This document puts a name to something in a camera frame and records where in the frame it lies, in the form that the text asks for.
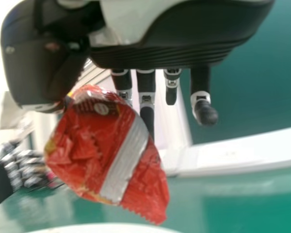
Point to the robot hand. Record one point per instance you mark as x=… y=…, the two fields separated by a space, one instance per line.
x=14 y=165
x=160 y=36

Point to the red biscuit packet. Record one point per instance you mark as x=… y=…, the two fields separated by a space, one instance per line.
x=99 y=155

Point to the plate with brown leaf pattern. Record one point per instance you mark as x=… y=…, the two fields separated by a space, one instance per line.
x=106 y=229

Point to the white upright frame post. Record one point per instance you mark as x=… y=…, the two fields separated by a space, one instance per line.
x=184 y=126

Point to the white table edge rail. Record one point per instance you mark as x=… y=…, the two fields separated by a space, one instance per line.
x=232 y=155

